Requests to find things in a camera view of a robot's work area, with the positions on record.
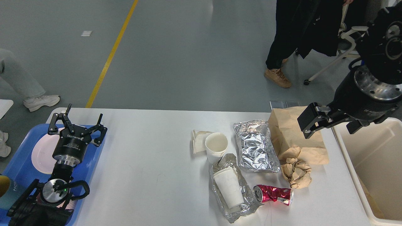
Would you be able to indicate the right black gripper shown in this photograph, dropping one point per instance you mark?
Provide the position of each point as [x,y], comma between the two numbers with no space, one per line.
[360,99]

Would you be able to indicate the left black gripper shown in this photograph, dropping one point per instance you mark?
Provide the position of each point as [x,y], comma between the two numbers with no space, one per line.
[72,147]

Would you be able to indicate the pink plate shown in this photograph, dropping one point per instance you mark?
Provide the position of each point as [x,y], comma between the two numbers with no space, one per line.
[42,152]

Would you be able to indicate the brown paper bag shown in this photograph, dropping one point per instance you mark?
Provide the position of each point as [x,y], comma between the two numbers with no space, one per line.
[288,140]
[377,212]

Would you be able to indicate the pink ribbed mug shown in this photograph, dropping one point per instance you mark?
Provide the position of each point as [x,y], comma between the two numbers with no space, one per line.
[55,204]

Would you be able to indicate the large aluminium foil sheet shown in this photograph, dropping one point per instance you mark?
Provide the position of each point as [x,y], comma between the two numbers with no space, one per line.
[255,149]

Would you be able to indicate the teal mug yellow inside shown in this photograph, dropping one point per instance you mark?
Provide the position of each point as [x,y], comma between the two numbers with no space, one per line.
[10,191]

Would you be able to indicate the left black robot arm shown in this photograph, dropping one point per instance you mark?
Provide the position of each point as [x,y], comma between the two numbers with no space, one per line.
[23,212]

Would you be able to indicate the beige plastic bin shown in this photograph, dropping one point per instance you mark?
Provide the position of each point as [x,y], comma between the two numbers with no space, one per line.
[374,153]

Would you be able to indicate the metal floor plate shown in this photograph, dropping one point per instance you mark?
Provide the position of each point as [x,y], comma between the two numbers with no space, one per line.
[283,104]

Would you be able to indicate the crumpled brown paper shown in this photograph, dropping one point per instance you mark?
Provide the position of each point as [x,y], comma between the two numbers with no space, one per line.
[297,173]

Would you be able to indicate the blue plastic tray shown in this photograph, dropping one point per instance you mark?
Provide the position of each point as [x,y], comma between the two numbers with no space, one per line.
[21,169]

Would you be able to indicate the white table corner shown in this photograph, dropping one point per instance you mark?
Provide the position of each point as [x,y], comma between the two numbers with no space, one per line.
[5,105]

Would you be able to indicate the person in light jeans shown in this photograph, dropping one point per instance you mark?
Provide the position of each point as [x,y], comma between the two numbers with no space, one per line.
[33,94]

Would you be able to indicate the white office chair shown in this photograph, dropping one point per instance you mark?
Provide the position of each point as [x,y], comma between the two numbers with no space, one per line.
[346,45]

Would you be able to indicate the person in black clothes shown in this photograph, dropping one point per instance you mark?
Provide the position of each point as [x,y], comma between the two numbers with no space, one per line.
[303,25]

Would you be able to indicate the crushed red soda can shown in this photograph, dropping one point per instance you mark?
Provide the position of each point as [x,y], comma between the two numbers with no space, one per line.
[265,193]

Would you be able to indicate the crumpled foil under cup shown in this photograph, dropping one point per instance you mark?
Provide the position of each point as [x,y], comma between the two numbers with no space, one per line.
[250,204]

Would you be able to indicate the upright white paper cup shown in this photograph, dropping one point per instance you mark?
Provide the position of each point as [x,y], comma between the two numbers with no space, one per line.
[216,145]

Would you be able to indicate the lying white paper cup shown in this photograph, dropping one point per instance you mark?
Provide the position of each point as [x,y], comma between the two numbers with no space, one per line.
[228,184]

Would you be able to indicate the crushed white paper cup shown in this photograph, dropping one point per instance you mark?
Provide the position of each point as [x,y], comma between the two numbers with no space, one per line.
[198,140]

